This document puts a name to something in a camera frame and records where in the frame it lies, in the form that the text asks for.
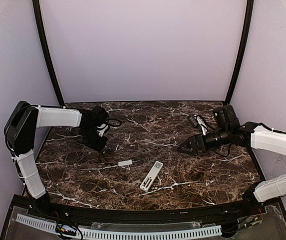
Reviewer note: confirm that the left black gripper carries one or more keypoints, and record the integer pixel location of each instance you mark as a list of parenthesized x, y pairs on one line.
[(97, 142)]

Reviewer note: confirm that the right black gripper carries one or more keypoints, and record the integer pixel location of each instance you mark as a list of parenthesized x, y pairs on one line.
[(200, 140)]

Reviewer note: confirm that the white battery cover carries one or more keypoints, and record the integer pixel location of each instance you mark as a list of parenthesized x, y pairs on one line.
[(125, 163)]

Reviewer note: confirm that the white remote control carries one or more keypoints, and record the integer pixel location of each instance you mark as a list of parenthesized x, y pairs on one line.
[(151, 176)]

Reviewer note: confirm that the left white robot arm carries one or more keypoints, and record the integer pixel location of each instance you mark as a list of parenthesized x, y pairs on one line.
[(20, 130)]

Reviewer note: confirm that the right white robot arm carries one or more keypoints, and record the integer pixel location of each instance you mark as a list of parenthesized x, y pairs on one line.
[(250, 135)]

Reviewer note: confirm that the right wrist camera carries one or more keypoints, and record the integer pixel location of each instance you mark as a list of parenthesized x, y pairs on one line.
[(225, 118)]

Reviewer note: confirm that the black front rail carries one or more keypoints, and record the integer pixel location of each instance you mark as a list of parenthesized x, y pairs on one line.
[(218, 214)]

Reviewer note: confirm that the white slotted cable duct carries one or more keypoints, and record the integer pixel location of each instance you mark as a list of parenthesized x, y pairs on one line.
[(87, 233)]

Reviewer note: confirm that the left black frame post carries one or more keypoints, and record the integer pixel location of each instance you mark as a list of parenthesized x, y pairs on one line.
[(46, 52)]

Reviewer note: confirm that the black frame post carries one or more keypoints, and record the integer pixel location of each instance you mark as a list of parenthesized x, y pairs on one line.
[(46, 52), (241, 50)]

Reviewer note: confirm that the right black frame post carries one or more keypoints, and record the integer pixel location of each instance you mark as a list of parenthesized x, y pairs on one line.
[(241, 50)]

